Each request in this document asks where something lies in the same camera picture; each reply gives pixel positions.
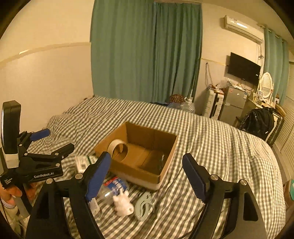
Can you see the white oval mirror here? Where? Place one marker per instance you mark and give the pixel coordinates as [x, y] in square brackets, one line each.
[266, 85]

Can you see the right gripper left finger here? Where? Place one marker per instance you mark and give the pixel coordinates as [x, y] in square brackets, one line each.
[48, 217]

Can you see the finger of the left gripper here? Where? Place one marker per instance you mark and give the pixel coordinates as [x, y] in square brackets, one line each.
[26, 138]
[32, 159]

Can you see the tape roll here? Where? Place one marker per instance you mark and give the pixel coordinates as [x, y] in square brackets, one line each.
[118, 150]

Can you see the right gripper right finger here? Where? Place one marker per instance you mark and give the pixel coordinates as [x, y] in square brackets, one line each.
[244, 218]

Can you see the black wall television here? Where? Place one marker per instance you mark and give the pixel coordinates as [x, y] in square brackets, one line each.
[244, 69]

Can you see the white green medicine box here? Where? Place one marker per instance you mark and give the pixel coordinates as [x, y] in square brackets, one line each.
[82, 162]

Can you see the brown patterned cushion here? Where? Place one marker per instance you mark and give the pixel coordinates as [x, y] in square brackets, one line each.
[177, 98]

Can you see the white air conditioner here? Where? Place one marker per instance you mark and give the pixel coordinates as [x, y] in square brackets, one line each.
[243, 29]

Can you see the black backpack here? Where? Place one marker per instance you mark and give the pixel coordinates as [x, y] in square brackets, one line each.
[258, 122]

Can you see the person's left hand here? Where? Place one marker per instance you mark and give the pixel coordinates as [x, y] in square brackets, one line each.
[12, 192]

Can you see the wooden dressing table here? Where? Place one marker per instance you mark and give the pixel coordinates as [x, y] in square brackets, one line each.
[252, 103]

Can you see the white suitcase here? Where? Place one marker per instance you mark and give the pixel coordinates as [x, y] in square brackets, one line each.
[213, 103]

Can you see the large water bottle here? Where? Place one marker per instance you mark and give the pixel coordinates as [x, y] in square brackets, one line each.
[188, 105]

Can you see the brown cardboard box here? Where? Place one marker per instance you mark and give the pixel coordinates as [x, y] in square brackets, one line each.
[150, 152]

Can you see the checkered bed sheet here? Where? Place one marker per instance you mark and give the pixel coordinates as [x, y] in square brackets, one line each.
[222, 149]

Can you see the white toy figurine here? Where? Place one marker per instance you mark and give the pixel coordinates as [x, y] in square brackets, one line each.
[123, 206]

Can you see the clear plastic bottle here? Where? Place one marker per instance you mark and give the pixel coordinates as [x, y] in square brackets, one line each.
[112, 188]

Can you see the grey mini fridge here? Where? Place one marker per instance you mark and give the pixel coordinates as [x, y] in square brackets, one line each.
[233, 105]

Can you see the green side curtain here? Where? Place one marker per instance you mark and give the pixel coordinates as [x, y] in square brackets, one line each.
[277, 63]

